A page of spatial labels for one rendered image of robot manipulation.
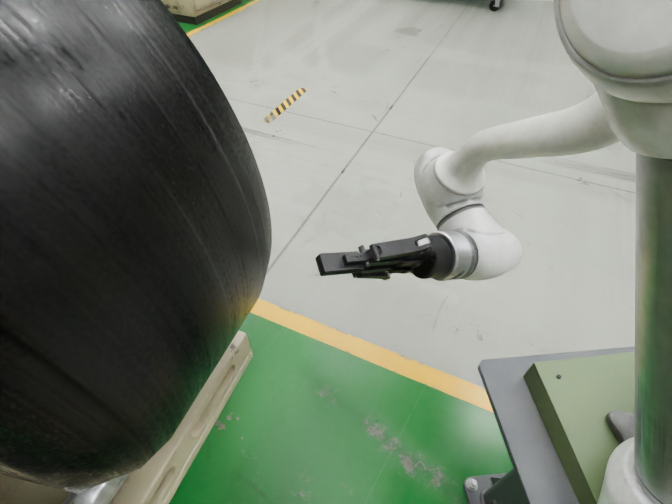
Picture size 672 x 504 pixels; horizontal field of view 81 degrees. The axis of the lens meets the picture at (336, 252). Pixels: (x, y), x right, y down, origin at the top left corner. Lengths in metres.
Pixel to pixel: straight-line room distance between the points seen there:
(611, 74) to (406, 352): 1.47
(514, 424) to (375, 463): 0.69
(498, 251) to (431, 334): 1.00
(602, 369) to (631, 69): 0.76
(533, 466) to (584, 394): 0.17
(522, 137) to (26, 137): 0.56
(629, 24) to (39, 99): 0.29
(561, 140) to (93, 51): 0.50
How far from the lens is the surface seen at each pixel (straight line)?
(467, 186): 0.78
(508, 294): 1.95
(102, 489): 0.59
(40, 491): 0.76
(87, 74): 0.27
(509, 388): 0.93
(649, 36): 0.25
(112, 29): 0.30
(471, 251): 0.72
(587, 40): 0.26
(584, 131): 0.56
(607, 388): 0.94
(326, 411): 1.53
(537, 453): 0.89
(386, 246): 0.59
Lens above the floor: 1.43
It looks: 47 degrees down
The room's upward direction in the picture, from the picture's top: straight up
